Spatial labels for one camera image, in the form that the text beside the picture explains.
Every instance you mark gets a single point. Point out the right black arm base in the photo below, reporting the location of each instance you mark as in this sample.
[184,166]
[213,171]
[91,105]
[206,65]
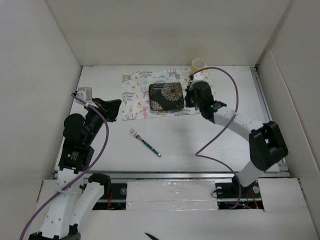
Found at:
[227,195]

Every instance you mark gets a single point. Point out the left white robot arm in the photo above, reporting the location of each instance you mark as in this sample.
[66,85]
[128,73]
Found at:
[73,200]

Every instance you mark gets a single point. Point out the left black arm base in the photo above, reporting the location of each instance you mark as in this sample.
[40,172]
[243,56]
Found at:
[115,199]

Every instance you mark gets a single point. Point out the yellow ceramic mug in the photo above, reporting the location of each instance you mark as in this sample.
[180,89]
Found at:
[197,64]

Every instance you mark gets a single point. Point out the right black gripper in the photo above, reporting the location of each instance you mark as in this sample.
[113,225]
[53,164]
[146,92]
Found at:
[189,91]

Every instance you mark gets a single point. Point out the fork with teal handle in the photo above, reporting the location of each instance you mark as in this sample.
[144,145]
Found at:
[138,137]

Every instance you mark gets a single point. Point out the black floral square plate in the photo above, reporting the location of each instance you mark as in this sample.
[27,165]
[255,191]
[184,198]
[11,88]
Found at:
[166,96]

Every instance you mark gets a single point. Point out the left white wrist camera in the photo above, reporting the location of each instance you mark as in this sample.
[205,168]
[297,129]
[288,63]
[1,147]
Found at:
[84,96]

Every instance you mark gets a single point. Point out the white floral cloth napkin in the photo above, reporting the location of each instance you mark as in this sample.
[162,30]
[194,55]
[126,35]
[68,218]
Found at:
[135,93]

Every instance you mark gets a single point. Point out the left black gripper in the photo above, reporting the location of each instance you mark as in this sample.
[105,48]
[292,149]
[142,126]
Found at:
[110,108]

